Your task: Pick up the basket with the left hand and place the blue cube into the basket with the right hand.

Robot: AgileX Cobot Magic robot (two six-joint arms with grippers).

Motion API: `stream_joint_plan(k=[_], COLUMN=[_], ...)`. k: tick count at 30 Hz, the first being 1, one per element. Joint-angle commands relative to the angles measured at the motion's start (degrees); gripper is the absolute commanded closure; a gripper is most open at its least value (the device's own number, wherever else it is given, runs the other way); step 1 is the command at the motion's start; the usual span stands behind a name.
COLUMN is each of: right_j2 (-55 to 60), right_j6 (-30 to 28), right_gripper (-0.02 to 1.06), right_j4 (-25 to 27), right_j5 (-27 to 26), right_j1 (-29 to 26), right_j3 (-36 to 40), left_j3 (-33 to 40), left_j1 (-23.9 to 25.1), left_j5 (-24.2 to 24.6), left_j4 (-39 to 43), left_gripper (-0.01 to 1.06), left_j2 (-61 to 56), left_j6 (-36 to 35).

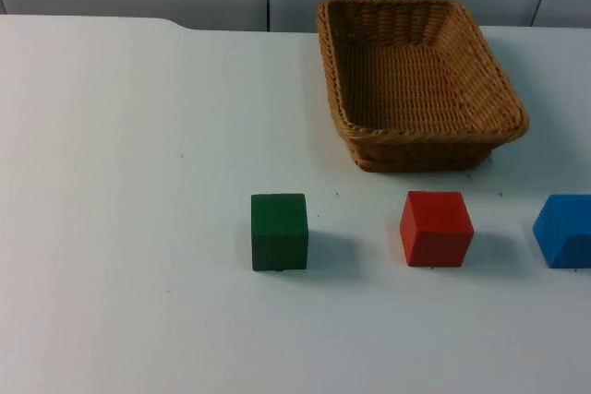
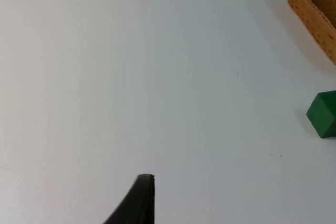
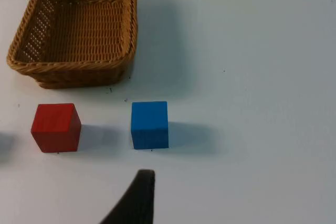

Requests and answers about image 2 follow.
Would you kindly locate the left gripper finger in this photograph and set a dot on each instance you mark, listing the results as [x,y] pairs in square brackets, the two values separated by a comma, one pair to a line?
[140,203]

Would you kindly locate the pale brown wicker basket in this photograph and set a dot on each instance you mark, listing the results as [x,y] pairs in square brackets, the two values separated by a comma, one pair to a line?
[309,6]

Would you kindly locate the green cube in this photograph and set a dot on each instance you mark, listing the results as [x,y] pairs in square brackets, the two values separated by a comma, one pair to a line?
[324,116]

